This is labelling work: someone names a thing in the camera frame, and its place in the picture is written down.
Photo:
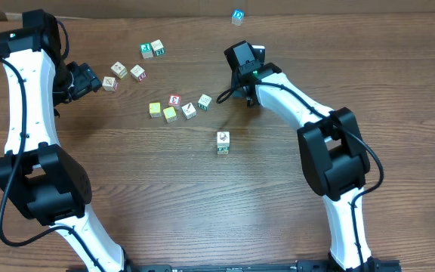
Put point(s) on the yellow block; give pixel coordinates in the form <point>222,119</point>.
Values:
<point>170,114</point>
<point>155,109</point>

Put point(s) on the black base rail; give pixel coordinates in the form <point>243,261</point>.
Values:
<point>232,267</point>

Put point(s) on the green R wooden block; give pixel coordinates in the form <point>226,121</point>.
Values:
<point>157,47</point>

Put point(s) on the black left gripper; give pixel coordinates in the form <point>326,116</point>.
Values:
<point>87,79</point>

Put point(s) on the white green wooden block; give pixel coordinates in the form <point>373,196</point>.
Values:
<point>223,150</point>

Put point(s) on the green J wooden block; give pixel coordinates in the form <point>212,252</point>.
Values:
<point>146,50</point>

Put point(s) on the red number three block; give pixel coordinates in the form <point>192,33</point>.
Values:
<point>174,101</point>

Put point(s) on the yellow block left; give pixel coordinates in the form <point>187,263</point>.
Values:
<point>155,109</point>

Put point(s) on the white red picture block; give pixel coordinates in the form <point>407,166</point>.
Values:
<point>138,73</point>

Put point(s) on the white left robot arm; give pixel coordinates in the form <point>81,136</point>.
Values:
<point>37,175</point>

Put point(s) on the yellow block right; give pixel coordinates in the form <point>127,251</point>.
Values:
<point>170,114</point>

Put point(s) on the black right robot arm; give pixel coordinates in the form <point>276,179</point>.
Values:
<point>333,155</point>

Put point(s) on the white pencil picture block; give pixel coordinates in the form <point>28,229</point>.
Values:
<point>188,110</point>

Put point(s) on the tan red picture block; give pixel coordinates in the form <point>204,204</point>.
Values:
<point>109,83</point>

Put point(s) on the white green grid block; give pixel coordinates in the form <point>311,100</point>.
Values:
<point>204,102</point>

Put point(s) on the blue letter block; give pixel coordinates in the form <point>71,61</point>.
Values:
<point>237,17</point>

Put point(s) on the white animal picture block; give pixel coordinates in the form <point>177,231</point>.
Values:
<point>223,139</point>

